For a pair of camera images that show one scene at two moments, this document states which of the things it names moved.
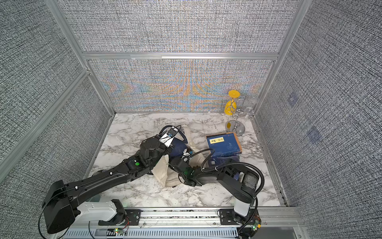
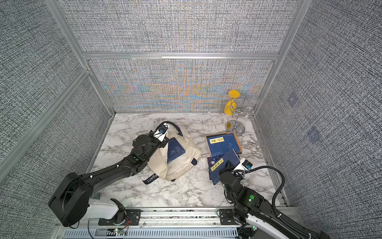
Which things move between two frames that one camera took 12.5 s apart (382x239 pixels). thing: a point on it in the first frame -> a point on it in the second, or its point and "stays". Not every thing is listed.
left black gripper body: x=162 y=150 -> x=154 y=145
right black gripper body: x=171 y=162 -> x=230 y=172
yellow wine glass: x=231 y=106 stays
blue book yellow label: x=224 y=144 stays
